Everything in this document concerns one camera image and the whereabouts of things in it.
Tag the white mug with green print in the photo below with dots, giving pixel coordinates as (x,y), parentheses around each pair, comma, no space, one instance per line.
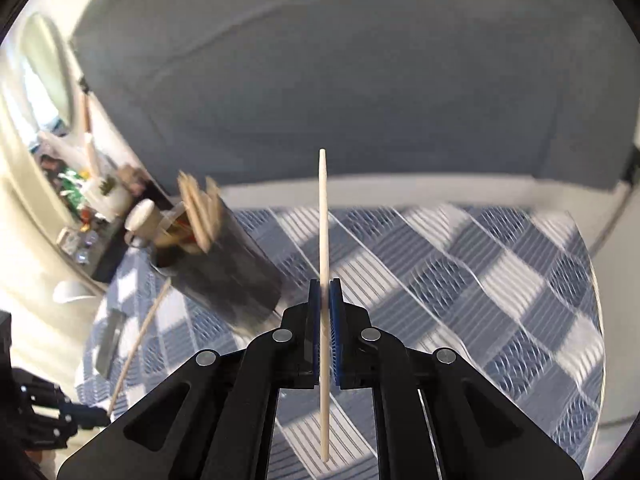
(112,205)

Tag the white bowl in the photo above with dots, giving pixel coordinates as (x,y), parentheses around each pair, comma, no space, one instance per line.
(75,292)

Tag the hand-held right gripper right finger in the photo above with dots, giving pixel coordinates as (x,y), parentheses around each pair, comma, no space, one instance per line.
(337,340)

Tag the beige cup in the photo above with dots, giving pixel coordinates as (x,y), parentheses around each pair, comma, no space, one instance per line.
(142,220)

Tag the shiny steel object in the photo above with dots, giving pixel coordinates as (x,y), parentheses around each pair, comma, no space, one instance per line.
(107,345)

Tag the glass jar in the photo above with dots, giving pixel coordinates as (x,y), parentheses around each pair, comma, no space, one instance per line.
(70,240)

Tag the wooden utensils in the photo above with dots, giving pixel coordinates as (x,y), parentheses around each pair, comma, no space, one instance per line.
(197,215)

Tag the grey upholstered backrest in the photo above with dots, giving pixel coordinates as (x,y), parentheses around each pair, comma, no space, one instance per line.
(350,60)

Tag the blue white patterned tablecloth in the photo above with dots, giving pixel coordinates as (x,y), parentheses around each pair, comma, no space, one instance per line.
(450,285)

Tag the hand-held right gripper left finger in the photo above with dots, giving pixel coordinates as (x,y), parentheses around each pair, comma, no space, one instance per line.
(314,340)

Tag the wooden chopstick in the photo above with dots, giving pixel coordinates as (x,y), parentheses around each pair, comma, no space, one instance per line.
(217,200)
(205,235)
(187,197)
(145,330)
(212,205)
(324,220)

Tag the pale oval plate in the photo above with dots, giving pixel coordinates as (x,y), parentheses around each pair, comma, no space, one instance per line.
(47,67)

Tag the black cylindrical chopstick holder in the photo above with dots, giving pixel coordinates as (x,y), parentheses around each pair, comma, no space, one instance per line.
(235,280)

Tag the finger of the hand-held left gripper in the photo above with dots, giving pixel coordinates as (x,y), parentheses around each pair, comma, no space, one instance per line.
(85,416)

